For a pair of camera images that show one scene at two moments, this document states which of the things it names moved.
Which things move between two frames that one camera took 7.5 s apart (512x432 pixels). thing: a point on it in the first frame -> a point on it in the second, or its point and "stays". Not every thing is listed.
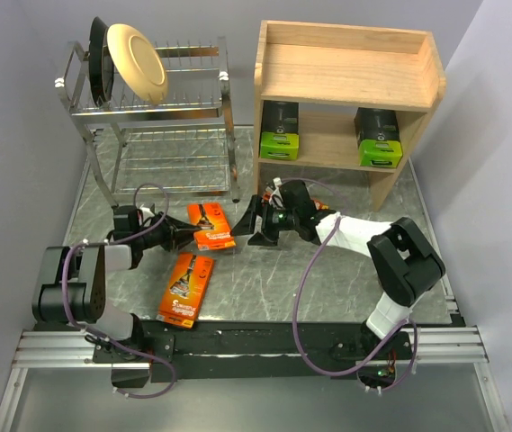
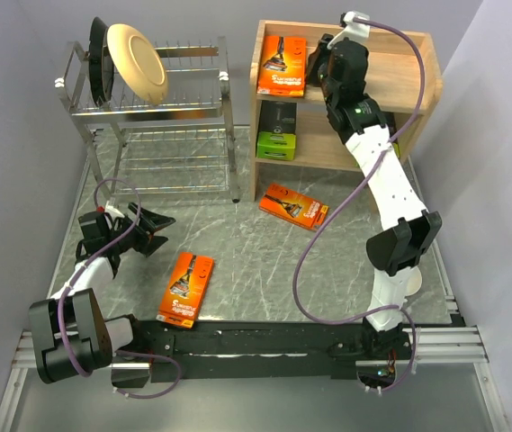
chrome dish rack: x=182 y=144 stays
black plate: x=101 y=62 stays
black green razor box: x=280 y=130 stays
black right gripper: x=268 y=236 -> x=313 y=58
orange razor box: x=215 y=231 -> x=282 y=67
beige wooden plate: x=138 y=59 stays
